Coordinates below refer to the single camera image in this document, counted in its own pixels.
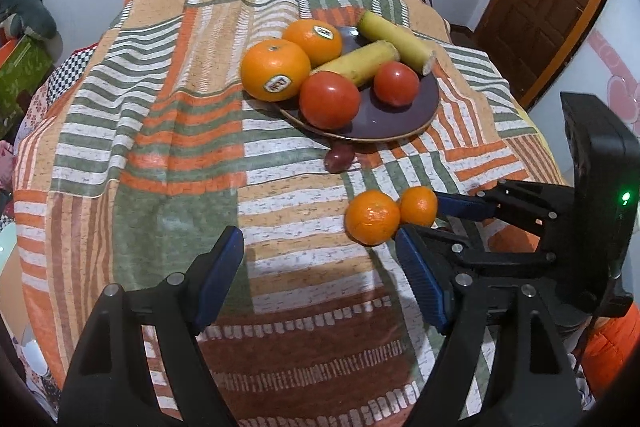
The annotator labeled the person's right forearm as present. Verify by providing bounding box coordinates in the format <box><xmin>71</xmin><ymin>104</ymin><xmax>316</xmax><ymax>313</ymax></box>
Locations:
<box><xmin>580</xmin><ymin>302</ymin><xmax>640</xmax><ymax>410</ymax></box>

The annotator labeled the large orange with sticker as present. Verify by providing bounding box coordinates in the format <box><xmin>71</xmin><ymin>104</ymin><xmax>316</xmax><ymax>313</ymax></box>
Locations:
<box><xmin>282</xmin><ymin>20</ymin><xmax>343</xmax><ymax>68</ymax></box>
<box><xmin>240</xmin><ymin>39</ymin><xmax>312</xmax><ymax>102</ymax></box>

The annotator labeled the grey-green plush shark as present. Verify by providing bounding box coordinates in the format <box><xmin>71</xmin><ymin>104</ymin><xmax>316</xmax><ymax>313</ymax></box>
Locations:
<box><xmin>0</xmin><ymin>0</ymin><xmax>58</xmax><ymax>40</ymax></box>

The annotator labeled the floral bed sheet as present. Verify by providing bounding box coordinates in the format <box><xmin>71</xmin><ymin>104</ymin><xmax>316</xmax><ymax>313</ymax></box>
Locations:
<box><xmin>0</xmin><ymin>89</ymin><xmax>52</xmax><ymax>228</ymax></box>

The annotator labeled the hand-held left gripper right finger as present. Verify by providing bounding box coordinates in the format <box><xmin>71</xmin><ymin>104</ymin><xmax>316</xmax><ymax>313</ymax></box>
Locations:
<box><xmin>395</xmin><ymin>226</ymin><xmax>584</xmax><ymax>427</ymax></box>

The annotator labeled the red tomato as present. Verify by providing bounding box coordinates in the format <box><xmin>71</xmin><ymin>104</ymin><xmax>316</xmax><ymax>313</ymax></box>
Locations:
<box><xmin>299</xmin><ymin>71</ymin><xmax>362</xmax><ymax>131</ymax></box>
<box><xmin>373</xmin><ymin>61</ymin><xmax>421</xmax><ymax>106</ymax></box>

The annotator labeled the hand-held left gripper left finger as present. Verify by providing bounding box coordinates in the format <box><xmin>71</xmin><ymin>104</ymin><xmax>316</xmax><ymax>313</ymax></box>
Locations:
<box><xmin>59</xmin><ymin>226</ymin><xmax>246</xmax><ymax>427</ymax></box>

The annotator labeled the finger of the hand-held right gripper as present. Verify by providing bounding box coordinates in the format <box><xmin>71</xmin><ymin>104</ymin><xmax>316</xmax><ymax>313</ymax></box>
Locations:
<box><xmin>435</xmin><ymin>181</ymin><xmax>577</xmax><ymax>239</ymax></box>
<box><xmin>416</xmin><ymin>227</ymin><xmax>557</xmax><ymax>280</ymax></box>

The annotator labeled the striped patchwork blanket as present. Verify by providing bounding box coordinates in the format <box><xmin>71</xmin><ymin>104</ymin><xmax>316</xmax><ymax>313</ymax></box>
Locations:
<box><xmin>12</xmin><ymin>0</ymin><xmax>571</xmax><ymax>427</ymax></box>

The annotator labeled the dark purple plate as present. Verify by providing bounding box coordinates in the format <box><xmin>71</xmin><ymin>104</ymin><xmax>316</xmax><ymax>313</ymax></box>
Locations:
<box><xmin>277</xmin><ymin>26</ymin><xmax>441</xmax><ymax>142</ymax></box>

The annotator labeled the yellow banana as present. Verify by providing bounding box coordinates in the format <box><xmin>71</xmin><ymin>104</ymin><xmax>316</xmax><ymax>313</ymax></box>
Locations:
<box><xmin>310</xmin><ymin>40</ymin><xmax>401</xmax><ymax>88</ymax></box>

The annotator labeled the black white checkered cloth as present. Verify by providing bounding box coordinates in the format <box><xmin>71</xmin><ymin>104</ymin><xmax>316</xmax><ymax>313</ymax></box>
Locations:
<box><xmin>42</xmin><ymin>44</ymin><xmax>99</xmax><ymax>94</ymax></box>

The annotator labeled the small mandarin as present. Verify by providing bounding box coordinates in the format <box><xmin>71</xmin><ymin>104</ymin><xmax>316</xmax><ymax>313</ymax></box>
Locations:
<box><xmin>345</xmin><ymin>190</ymin><xmax>402</xmax><ymax>247</ymax></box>
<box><xmin>399</xmin><ymin>186</ymin><xmax>439</xmax><ymax>228</ymax></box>

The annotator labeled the dark purple grape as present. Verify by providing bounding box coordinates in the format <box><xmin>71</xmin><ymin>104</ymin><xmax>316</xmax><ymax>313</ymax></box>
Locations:
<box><xmin>324</xmin><ymin>143</ymin><xmax>357</xmax><ymax>172</ymax></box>

